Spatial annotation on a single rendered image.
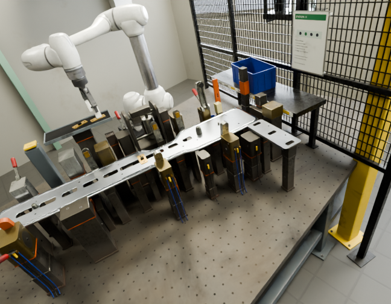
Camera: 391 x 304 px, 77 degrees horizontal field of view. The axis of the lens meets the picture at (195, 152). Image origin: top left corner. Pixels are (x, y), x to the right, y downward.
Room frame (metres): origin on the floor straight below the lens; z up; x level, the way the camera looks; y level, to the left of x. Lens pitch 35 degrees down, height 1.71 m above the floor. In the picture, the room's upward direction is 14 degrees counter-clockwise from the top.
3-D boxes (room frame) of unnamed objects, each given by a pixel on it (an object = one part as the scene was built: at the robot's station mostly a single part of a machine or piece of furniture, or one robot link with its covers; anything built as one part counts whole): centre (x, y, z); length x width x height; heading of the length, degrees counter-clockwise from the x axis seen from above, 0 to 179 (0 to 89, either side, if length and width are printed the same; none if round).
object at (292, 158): (0.90, -0.43, 0.84); 0.05 x 0.05 x 0.29; 19
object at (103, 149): (1.17, 0.48, 0.89); 0.12 x 0.08 x 0.38; 19
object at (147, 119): (1.28, 0.25, 0.95); 0.18 x 0.13 x 0.49; 109
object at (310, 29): (1.29, -0.72, 1.30); 0.23 x 0.02 x 0.31; 19
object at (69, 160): (1.12, 0.65, 0.90); 0.13 x 0.08 x 0.41; 19
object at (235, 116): (1.04, 0.29, 1.00); 1.38 x 0.22 x 0.02; 109
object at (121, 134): (1.25, 0.38, 0.89); 0.12 x 0.07 x 0.38; 19
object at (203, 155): (0.97, -0.04, 0.84); 0.10 x 0.05 x 0.29; 19
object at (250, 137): (1.04, -0.30, 0.84); 0.12 x 0.07 x 0.28; 19
